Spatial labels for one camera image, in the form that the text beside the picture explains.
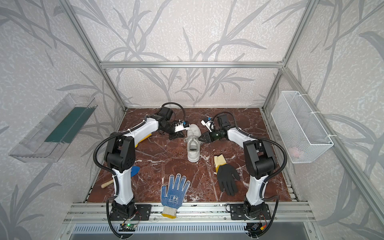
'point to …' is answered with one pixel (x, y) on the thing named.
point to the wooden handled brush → (108, 183)
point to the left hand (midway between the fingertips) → (184, 129)
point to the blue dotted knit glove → (176, 196)
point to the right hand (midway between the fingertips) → (202, 133)
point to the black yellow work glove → (227, 174)
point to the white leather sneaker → (194, 157)
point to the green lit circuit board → (127, 227)
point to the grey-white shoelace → (192, 134)
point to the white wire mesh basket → (302, 135)
